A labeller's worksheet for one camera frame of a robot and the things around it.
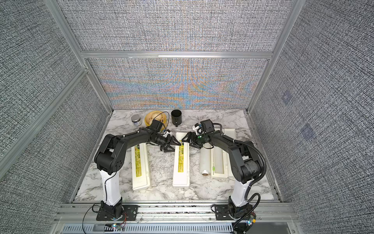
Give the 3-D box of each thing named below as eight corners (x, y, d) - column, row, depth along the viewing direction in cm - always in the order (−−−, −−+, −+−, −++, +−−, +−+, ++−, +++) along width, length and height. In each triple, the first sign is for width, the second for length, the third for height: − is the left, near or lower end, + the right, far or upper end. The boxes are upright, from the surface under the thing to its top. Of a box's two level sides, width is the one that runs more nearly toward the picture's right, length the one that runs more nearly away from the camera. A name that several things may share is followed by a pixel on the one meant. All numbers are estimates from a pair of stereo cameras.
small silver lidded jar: (132, 126, 111) (129, 121, 107) (134, 119, 116) (132, 114, 112) (141, 126, 111) (139, 121, 107) (142, 119, 116) (141, 114, 112)
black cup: (171, 127, 109) (170, 120, 103) (172, 116, 117) (171, 108, 110) (181, 127, 109) (181, 120, 103) (182, 116, 117) (181, 108, 110)
